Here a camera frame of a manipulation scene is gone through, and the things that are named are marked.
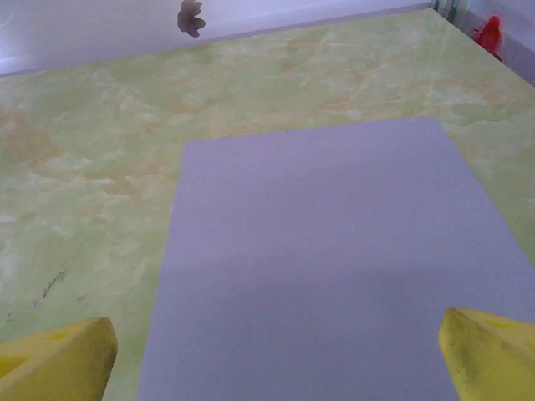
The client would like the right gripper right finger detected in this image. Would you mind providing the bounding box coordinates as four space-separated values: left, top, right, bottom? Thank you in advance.
437 307 535 401

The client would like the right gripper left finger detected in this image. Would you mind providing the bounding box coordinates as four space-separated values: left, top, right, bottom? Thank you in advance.
0 316 120 401

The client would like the lavender white paper sheet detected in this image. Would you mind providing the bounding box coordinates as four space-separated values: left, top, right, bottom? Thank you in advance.
136 115 535 401

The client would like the aluminium corner post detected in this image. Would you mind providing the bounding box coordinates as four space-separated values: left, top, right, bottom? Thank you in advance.
433 0 467 20

